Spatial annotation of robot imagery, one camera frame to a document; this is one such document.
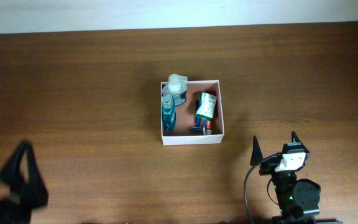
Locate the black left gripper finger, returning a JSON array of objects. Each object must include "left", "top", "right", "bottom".
[
  {"left": 23, "top": 141, "right": 48, "bottom": 208},
  {"left": 0, "top": 141, "right": 27, "bottom": 192}
]

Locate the blue white toothbrush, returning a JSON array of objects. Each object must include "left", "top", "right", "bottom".
[{"left": 201, "top": 119, "right": 206, "bottom": 136}]

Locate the blue disposable razor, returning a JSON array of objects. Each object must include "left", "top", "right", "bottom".
[{"left": 189, "top": 100, "right": 203, "bottom": 132}]

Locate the green white tissue packet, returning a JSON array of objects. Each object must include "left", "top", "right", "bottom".
[{"left": 196, "top": 92, "right": 217, "bottom": 121}]

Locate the pink cardboard box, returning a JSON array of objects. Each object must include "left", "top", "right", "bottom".
[{"left": 160, "top": 80, "right": 225, "bottom": 146}]

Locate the teal Listerine mouthwash bottle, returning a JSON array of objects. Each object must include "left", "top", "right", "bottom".
[{"left": 162, "top": 95, "right": 176, "bottom": 131}]

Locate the clear foam pump bottle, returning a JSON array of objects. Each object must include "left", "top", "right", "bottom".
[{"left": 162, "top": 74, "right": 188, "bottom": 106}]

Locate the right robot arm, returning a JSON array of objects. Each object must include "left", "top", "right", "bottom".
[{"left": 243, "top": 131, "right": 321, "bottom": 223}]

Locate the red green toothpaste tube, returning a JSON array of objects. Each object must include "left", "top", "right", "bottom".
[{"left": 205, "top": 120, "right": 212, "bottom": 135}]

